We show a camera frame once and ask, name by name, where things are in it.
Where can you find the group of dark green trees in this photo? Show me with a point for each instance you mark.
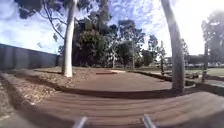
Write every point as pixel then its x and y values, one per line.
pixel 106 43

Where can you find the brown paved path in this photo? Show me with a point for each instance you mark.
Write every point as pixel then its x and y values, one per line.
pixel 123 103

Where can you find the white trunk tree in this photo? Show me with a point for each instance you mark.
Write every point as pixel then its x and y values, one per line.
pixel 68 43

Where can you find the grey trunk tree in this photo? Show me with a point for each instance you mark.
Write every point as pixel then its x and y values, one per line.
pixel 176 50

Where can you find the robot's own part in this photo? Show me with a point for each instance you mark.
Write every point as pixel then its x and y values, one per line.
pixel 80 122
pixel 148 122

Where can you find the mulch bed with leaf litter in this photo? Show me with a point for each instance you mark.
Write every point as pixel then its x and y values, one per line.
pixel 40 83

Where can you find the grey fence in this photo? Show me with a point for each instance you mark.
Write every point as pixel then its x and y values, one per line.
pixel 26 58

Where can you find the green grass field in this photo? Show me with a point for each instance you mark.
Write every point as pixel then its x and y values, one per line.
pixel 213 71

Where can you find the tall dark tree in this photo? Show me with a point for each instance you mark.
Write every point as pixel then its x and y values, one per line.
pixel 213 36

